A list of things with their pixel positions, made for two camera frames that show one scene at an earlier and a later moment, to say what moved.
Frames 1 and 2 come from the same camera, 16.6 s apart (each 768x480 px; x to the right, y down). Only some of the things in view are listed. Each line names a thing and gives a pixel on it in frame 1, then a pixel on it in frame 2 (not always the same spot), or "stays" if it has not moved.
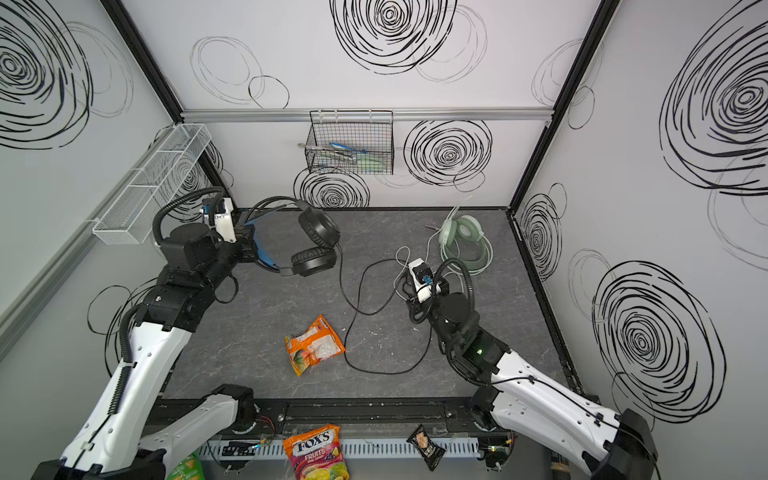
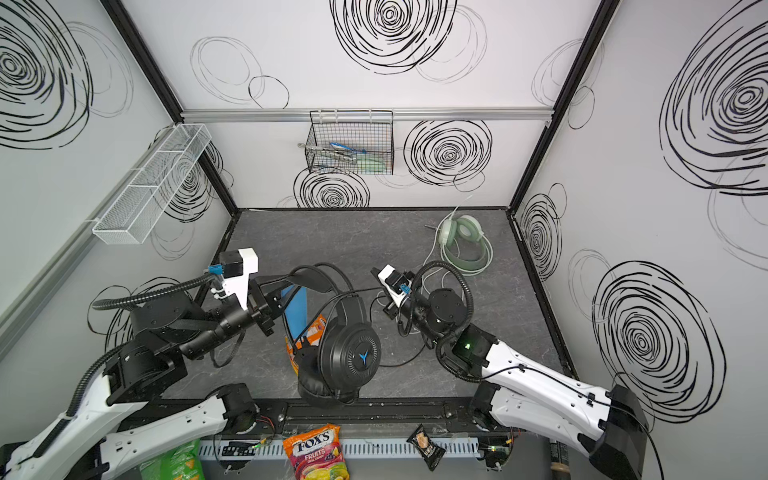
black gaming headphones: (318, 225) to (340, 362)
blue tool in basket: (340, 147) stays
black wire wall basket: (351, 142) stays
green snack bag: (189, 468) stays
